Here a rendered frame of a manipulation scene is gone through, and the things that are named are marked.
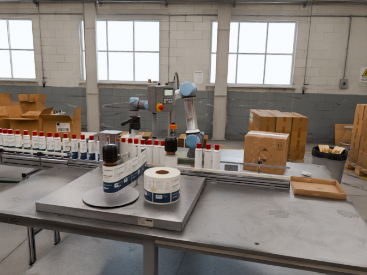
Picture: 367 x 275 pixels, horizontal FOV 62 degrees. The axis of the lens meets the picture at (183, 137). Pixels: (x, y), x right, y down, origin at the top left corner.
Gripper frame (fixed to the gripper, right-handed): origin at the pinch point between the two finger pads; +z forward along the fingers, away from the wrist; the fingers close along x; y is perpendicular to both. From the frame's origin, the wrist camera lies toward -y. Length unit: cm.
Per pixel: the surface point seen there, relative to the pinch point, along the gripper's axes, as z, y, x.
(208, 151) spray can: -4, 66, -48
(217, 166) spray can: 6, 73, -49
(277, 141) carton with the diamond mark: -12, 116, -33
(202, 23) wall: -177, 43, 502
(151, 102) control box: -35, 24, -38
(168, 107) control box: -32, 36, -33
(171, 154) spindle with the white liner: -8, 43, -73
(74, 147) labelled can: 2.4, -37.4, -31.6
